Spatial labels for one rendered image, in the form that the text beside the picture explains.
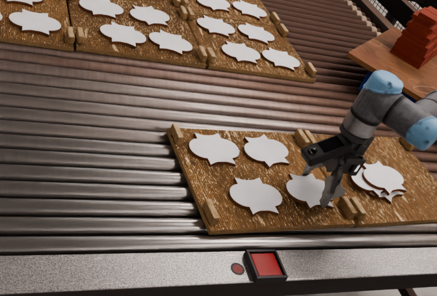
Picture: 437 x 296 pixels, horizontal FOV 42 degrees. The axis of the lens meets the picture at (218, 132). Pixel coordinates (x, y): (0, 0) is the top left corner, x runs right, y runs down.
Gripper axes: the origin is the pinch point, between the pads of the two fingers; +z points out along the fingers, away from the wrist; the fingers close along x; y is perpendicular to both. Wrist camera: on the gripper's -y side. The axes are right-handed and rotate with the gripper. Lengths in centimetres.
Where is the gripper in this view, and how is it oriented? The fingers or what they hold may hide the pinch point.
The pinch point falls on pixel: (311, 190)
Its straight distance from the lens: 146.2
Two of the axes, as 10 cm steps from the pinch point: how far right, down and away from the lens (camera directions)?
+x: -3.3, -6.5, 6.9
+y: 8.7, 0.6, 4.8
